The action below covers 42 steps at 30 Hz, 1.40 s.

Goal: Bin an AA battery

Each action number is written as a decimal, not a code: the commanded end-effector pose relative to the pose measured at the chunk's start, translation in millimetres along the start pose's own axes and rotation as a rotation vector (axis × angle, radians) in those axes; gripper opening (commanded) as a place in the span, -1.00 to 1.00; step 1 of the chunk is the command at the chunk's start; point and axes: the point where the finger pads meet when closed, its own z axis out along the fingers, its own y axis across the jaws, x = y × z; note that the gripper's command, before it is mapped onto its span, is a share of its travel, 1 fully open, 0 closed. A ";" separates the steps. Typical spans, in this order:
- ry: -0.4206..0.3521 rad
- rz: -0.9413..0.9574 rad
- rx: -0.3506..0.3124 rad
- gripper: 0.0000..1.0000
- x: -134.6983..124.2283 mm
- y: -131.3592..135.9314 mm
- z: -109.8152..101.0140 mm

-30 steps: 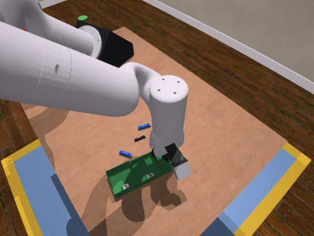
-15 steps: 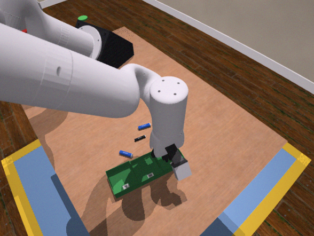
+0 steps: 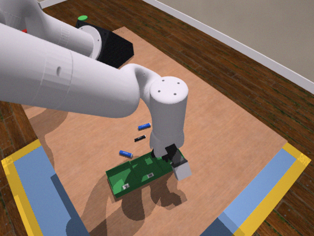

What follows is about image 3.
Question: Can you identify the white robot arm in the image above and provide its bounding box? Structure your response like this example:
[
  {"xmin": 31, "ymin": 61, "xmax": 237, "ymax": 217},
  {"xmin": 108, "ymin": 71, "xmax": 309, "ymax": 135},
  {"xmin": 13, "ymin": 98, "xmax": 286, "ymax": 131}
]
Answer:
[{"xmin": 0, "ymin": 0, "xmax": 189, "ymax": 141}]

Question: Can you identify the green three-compartment bin rack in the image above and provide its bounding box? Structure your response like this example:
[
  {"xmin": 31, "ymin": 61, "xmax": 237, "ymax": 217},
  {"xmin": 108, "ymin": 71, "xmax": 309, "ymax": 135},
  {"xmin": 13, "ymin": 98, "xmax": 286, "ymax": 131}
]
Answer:
[{"xmin": 107, "ymin": 151, "xmax": 173, "ymax": 198}]

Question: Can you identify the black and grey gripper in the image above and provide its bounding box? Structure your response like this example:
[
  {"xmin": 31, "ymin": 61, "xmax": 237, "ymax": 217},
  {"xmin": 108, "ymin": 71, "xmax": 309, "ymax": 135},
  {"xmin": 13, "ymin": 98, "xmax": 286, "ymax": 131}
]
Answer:
[{"xmin": 150, "ymin": 130, "xmax": 184, "ymax": 162}]

